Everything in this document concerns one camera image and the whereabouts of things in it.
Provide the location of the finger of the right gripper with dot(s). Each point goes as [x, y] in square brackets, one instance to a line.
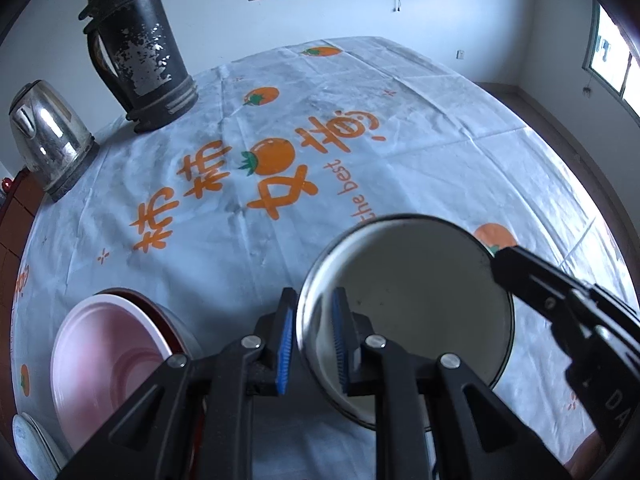
[573, 307]

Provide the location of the black thermos flask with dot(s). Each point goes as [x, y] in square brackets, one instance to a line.
[133, 50]

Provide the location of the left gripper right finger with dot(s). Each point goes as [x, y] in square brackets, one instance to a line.
[433, 418]

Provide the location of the red plastic bowl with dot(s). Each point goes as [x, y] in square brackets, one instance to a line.
[106, 347]

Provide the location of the window with frame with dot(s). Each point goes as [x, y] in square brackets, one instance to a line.
[610, 61]

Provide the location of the stainless steel electric kettle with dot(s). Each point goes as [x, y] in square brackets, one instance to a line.
[54, 142]

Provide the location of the white enamel cartoon bowl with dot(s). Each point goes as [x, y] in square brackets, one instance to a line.
[424, 283]

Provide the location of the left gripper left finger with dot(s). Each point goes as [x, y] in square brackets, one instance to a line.
[193, 419]

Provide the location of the small red pot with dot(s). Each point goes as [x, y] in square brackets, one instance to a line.
[6, 184]

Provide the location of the brown wooden sideboard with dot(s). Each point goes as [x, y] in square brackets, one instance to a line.
[17, 216]

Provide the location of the blue patterned white bowl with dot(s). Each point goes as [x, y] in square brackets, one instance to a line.
[36, 448]

